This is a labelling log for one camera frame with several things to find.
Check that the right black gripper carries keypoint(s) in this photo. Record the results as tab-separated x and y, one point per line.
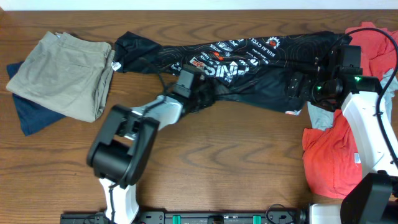
304	91

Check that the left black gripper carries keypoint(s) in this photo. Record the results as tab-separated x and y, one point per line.
210	93

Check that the red t-shirt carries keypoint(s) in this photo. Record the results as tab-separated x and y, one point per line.
330	157

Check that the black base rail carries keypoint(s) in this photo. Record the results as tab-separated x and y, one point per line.
274	215

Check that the light grey t-shirt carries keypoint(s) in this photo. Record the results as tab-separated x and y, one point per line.
322	119

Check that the folded khaki trousers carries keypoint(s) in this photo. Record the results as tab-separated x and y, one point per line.
67	75

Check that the black patterned cycling jersey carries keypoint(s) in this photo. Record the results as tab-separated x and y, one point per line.
256	71

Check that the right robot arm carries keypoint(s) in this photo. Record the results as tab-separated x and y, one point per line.
339	84

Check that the folded navy blue garment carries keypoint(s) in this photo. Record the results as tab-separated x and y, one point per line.
34	117

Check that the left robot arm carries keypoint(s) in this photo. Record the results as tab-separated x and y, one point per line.
122	146

